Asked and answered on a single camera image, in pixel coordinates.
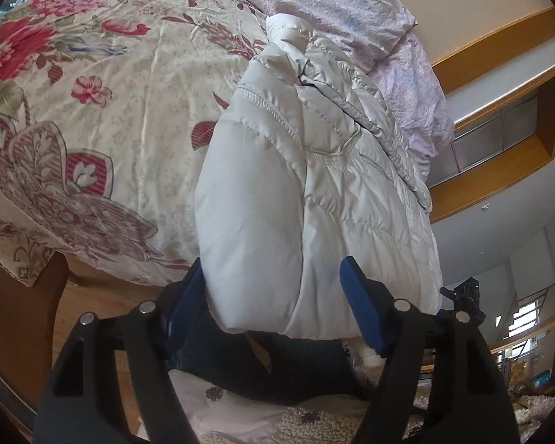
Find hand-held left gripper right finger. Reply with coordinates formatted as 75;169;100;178
340;255;521;444

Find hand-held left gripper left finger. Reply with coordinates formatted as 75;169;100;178
32;259;209;444

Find white down jacket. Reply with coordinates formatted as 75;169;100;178
194;13;445;340

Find window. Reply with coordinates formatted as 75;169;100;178
504;300;544;338

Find person's dark blue jeans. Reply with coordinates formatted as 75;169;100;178
166;314;380;403

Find person's white fuzzy sweater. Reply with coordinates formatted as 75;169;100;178
171;370;426;444

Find brown wooden furniture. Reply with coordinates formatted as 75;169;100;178
0;247;70;426

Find floral bed sheet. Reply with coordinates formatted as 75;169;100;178
0;0;278;290

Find wooden wall niche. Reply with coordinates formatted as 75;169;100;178
428;7;555;225

